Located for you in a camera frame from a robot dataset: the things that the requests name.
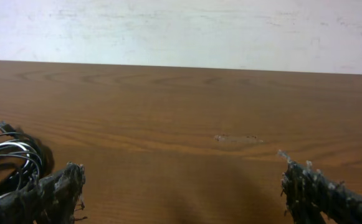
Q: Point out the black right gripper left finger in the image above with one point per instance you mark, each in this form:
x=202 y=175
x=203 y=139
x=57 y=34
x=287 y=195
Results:
x=52 y=199

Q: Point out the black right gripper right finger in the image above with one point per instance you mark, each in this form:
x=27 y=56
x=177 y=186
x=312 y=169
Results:
x=309 y=195

